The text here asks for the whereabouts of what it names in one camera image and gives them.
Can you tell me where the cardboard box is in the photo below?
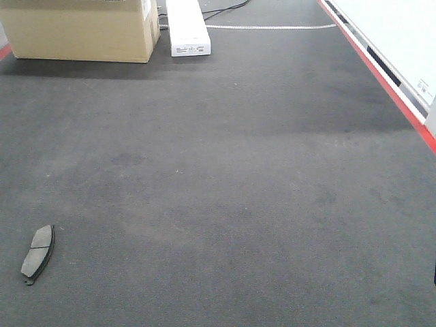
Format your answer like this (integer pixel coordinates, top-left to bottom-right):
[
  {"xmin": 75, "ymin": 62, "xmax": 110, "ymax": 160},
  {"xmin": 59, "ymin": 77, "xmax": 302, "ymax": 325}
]
[{"xmin": 1, "ymin": 1, "xmax": 160, "ymax": 63}]

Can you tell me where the white conveyor side rail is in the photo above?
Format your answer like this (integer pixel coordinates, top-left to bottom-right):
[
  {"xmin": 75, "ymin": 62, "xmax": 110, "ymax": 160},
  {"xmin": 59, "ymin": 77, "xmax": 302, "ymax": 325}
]
[{"xmin": 319, "ymin": 1, "xmax": 435, "ymax": 150}]

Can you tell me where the black floor cable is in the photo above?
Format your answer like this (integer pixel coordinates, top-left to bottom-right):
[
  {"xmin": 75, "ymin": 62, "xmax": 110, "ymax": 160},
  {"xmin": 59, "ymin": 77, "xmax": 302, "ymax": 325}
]
[{"xmin": 202, "ymin": 0, "xmax": 251, "ymax": 20}]

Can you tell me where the brake pad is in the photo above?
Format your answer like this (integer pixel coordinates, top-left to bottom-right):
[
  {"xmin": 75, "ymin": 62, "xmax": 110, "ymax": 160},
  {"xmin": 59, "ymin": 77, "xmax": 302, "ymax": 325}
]
[{"xmin": 20, "ymin": 225, "xmax": 55, "ymax": 286}]

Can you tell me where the long white box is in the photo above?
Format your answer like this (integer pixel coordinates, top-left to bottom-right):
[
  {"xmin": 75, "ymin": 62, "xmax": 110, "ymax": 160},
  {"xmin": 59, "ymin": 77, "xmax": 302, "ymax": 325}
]
[{"xmin": 166, "ymin": 0, "xmax": 211, "ymax": 57}]

